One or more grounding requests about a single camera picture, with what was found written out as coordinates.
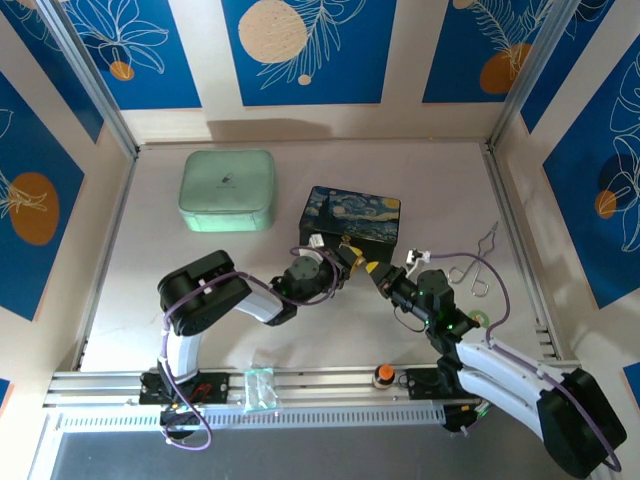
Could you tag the starry night tin box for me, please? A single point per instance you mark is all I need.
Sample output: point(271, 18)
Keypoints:
point(360, 215)

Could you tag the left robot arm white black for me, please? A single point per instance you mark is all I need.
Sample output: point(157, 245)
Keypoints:
point(182, 355)

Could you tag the green white round sticker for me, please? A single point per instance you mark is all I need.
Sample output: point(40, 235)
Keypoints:
point(480, 318)

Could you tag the small bottle orange cap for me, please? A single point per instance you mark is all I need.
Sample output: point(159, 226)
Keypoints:
point(384, 372)

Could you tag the mint green zip case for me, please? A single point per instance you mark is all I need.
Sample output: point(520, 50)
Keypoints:
point(225, 190)

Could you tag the blue poster white leaf outlines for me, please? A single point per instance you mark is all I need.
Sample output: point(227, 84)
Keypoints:
point(600, 250)

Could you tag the blue poster large beige circle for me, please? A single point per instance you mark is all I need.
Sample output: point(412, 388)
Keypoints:
point(325, 75)

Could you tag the blue poster orange circle fern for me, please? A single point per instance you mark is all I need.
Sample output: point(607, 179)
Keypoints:
point(460, 60)

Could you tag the blue poster white flower outline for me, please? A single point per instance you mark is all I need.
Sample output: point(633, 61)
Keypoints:
point(150, 85)

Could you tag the blue poster orange oval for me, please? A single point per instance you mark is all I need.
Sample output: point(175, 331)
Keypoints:
point(35, 210)

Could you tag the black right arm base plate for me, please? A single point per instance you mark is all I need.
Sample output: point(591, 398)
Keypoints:
point(420, 385)

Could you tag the aluminium table side rail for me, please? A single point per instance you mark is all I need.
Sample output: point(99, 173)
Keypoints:
point(512, 225)
point(117, 220)

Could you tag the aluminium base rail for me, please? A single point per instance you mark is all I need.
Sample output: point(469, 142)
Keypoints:
point(325, 385)

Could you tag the black under-rail bracket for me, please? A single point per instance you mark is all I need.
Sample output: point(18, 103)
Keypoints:
point(457, 420)
point(172, 419)

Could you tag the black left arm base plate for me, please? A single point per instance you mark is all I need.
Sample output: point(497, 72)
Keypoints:
point(215, 387)

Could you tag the aluminium frame post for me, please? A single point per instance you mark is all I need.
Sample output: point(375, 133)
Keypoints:
point(96, 85)
point(531, 75)

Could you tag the blue floral wall poster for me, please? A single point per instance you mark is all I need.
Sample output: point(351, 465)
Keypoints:
point(50, 75)
point(565, 65)

